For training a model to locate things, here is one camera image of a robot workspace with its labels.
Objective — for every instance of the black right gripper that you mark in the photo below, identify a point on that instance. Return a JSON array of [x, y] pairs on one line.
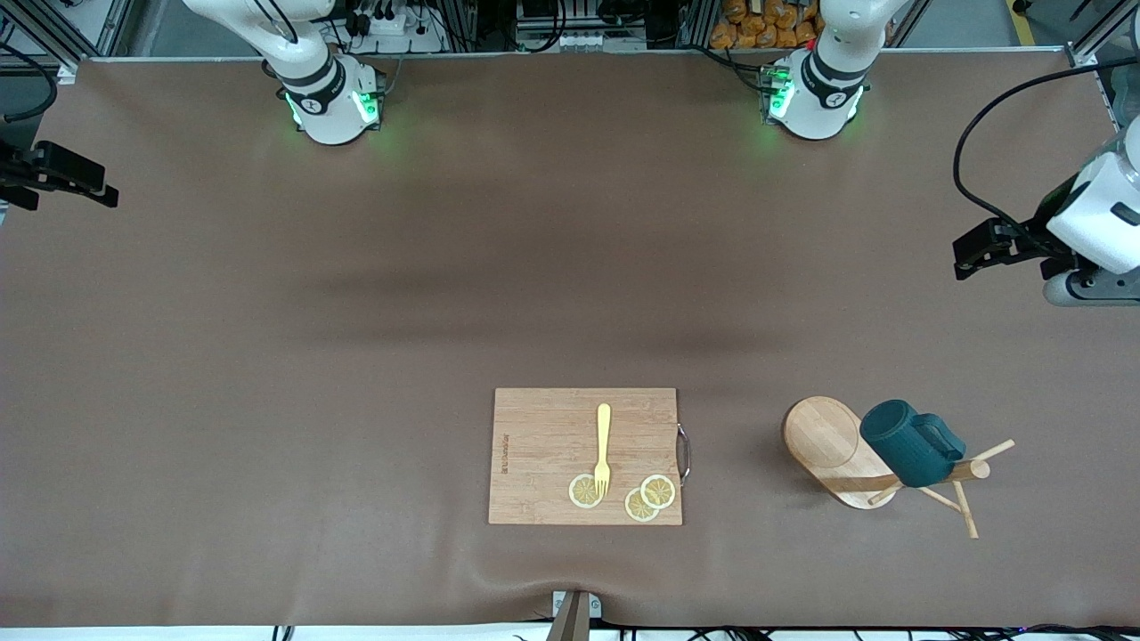
[[20, 167]]

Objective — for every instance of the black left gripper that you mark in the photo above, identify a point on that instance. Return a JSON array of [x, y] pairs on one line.
[[1035, 237]]

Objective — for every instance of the teal mug yellow inside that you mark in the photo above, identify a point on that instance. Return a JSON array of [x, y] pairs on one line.
[[899, 441]]

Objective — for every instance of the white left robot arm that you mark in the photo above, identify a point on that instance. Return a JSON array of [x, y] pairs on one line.
[[828, 98]]

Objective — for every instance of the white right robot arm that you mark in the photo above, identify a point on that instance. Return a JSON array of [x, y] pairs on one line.
[[329, 116]]

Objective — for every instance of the wooden mug rack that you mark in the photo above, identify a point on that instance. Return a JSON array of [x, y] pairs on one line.
[[824, 441]]

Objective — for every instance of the brown table cover mat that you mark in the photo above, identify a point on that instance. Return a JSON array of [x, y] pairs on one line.
[[267, 401]]

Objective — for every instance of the orange snack bag pile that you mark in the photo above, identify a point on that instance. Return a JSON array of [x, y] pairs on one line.
[[757, 31]]

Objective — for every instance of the white power strip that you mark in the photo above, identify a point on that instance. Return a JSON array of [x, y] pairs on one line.
[[392, 25]]

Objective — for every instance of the lemon slice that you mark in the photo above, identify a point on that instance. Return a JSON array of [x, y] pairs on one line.
[[637, 509], [581, 491], [659, 491]]

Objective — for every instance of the yellow plastic fork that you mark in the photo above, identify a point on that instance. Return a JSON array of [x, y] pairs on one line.
[[604, 436]]

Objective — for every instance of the white terminal strip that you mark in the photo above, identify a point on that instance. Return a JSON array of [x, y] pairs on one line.
[[561, 41]]

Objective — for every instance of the aluminium frame strut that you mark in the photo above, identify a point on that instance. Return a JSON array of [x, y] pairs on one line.
[[68, 71], [1082, 55]]

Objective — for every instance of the aluminium profile bracket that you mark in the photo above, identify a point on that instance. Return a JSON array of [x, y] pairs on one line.
[[574, 619]]

